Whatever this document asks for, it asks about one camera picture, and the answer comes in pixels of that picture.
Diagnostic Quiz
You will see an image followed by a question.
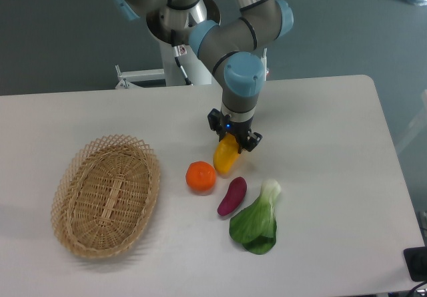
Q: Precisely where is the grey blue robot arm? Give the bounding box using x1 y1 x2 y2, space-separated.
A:
114 0 294 152

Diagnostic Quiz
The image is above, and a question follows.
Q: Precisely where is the purple sweet potato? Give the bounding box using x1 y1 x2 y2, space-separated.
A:
217 177 247 216

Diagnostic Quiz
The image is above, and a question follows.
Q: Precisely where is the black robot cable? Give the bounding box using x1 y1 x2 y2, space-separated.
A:
170 29 194 86

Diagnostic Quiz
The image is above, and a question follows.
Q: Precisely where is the black device at edge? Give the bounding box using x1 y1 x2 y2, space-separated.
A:
403 246 426 282

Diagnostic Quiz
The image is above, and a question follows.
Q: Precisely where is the yellow mango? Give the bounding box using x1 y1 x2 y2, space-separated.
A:
213 133 240 175

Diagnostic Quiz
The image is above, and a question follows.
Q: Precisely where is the green bok choy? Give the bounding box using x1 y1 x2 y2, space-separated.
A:
229 179 282 255

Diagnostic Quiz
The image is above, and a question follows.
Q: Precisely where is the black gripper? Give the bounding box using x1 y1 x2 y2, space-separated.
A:
207 108 263 154

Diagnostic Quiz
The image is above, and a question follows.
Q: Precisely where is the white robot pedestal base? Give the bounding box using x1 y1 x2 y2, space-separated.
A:
115 0 280 86

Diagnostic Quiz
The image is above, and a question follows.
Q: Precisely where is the orange tangerine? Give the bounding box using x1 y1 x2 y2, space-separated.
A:
185 161 216 192

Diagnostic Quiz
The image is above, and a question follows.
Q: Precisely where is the woven wicker basket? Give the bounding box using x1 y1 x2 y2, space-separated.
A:
51 135 160 258

